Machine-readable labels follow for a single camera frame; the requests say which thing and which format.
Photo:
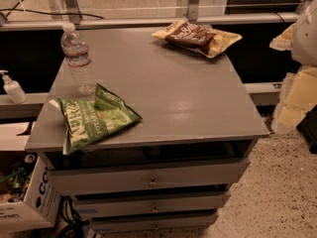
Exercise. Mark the clear plastic water bottle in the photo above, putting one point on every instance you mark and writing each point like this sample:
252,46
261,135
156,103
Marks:
78,59

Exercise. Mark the white pump sanitizer bottle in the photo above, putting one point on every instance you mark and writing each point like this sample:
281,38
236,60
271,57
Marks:
13,88

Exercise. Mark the white cardboard box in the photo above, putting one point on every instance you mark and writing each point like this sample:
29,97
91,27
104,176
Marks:
28,198

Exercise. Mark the brown chip bag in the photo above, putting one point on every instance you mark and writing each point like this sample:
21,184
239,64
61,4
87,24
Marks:
206,41

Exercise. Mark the grey drawer cabinet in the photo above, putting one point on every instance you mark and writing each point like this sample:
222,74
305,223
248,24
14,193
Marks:
175,167

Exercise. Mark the green chip bag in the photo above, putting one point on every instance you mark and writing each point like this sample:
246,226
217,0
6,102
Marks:
88,122

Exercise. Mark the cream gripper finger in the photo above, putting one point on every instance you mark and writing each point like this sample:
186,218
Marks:
297,97
283,41

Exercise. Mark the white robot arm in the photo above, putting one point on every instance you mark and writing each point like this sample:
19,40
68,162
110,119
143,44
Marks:
304,39

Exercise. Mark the metal rail frame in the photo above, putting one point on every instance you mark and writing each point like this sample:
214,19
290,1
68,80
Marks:
92,14

